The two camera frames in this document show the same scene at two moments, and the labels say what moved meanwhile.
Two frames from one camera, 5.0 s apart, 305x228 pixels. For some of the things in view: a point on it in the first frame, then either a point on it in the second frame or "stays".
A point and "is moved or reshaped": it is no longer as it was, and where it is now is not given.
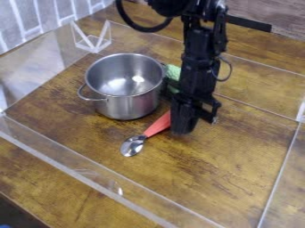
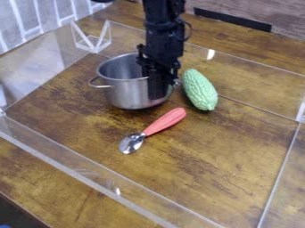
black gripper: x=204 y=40 to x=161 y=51
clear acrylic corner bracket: x=92 y=43 stays
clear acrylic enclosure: x=90 y=159 stays
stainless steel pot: x=124 y=83 is moved or reshaped
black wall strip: x=249 y=23 stays
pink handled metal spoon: x=133 y=143 stays
